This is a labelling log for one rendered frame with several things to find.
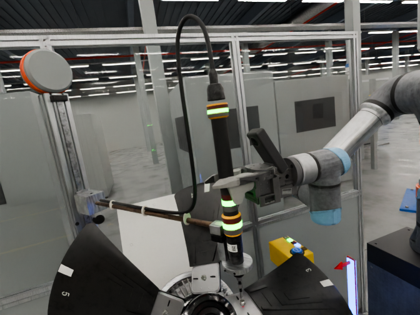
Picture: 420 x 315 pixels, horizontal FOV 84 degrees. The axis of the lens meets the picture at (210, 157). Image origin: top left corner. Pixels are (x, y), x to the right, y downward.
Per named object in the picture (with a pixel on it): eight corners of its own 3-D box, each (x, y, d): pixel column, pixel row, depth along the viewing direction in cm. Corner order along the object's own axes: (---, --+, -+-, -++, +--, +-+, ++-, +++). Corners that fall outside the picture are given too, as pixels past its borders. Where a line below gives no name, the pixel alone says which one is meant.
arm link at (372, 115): (380, 70, 75) (274, 179, 78) (412, 62, 65) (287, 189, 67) (401, 96, 77) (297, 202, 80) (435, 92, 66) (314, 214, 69)
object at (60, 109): (87, 252, 94) (49, 96, 84) (98, 246, 98) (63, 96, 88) (90, 254, 93) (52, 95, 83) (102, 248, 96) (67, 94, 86)
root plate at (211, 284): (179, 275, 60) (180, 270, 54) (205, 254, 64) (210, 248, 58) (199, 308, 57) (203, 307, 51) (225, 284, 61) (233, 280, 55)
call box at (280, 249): (270, 263, 104) (268, 241, 102) (289, 255, 107) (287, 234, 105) (294, 285, 89) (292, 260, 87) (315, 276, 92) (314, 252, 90)
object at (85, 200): (76, 214, 90) (71, 193, 88) (94, 207, 95) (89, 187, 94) (90, 217, 84) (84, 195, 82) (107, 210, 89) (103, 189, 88)
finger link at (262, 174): (244, 187, 46) (277, 176, 50) (244, 179, 45) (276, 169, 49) (230, 182, 50) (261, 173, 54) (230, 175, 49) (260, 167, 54)
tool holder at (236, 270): (209, 268, 54) (203, 229, 52) (225, 252, 60) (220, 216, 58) (244, 279, 49) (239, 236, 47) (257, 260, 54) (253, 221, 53)
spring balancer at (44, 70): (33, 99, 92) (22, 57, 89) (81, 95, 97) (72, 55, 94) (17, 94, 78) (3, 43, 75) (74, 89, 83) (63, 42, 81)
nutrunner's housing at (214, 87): (227, 277, 54) (199, 70, 46) (235, 267, 57) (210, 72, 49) (242, 282, 51) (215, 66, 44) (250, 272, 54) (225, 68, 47)
